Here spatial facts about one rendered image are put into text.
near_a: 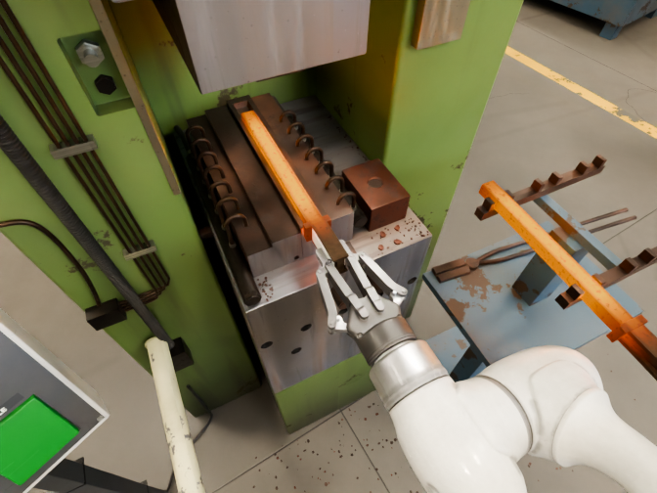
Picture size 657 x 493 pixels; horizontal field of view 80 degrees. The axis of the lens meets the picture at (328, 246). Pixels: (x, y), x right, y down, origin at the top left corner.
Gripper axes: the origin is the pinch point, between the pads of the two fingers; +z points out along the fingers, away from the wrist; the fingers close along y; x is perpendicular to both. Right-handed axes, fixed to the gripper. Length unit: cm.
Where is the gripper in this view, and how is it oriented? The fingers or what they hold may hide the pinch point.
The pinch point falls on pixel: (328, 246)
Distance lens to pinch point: 63.5
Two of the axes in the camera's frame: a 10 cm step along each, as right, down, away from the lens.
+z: -4.4, -7.2, 5.4
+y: 9.0, -3.5, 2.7
